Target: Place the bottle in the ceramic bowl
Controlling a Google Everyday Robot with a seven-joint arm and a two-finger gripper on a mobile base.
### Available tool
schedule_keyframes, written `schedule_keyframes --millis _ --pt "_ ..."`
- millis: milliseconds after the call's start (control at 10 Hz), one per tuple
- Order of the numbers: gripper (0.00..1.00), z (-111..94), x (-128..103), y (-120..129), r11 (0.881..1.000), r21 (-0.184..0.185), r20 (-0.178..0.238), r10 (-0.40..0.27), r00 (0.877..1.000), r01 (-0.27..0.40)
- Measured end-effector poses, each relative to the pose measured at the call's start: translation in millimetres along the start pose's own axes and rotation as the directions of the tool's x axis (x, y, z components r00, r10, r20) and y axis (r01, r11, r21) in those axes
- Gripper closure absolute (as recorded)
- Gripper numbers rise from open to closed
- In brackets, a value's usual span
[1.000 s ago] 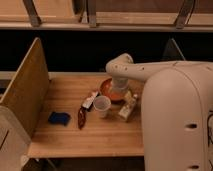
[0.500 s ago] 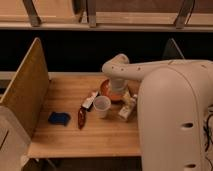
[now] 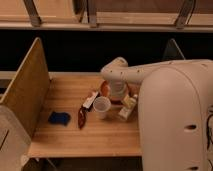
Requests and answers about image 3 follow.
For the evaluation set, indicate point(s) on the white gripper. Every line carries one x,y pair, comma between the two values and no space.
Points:
118,90

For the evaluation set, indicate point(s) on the small clear bottle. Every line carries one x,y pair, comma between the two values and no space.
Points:
125,112

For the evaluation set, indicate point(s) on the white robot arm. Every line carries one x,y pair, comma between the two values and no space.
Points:
175,111

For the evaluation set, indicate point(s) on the orange ceramic bowl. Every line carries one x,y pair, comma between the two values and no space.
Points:
105,91

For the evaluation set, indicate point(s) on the white plastic cup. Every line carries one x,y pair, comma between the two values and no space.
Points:
102,105

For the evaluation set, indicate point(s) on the dark red chip bag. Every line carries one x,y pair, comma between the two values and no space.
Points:
81,117

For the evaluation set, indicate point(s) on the blue sponge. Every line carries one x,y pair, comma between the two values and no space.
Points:
62,118

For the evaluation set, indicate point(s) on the wooden side panel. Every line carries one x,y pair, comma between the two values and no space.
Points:
24,97

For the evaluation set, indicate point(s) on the wooden back shelf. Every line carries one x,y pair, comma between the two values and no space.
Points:
108,15

